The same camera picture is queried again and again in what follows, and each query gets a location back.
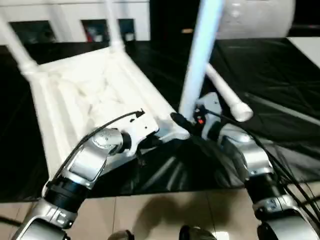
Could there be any white plastic table leg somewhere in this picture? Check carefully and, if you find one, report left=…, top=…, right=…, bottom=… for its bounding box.
left=0, top=12, right=40, bottom=75
left=103, top=0, right=126, bottom=55
left=204, top=63, right=254, bottom=123
left=178, top=0, right=225, bottom=118

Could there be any white plastic table top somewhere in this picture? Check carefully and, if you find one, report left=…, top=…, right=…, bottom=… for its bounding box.
left=21, top=46, right=192, bottom=181

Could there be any black table mat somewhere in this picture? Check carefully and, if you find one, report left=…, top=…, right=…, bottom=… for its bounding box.
left=0, top=37, right=320, bottom=203

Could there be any dark left robot foot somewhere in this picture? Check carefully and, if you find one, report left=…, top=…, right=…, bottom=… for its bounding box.
left=107, top=229, right=135, bottom=240

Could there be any black cabinet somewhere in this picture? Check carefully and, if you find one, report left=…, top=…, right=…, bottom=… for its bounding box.
left=149, top=0, right=201, bottom=46

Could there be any grey cushion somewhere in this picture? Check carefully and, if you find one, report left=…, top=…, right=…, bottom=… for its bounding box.
left=217, top=0, right=296, bottom=40

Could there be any white flat board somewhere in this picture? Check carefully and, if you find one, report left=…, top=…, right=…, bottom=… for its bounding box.
left=287, top=36, right=320, bottom=70

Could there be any white glass-door cabinet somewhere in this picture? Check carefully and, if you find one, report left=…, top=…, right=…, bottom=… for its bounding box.
left=0, top=0, right=151, bottom=45

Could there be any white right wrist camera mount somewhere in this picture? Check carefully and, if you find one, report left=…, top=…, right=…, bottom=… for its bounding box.
left=193, top=92, right=223, bottom=140

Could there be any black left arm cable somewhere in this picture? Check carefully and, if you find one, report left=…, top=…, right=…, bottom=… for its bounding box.
left=53, top=108, right=146, bottom=180

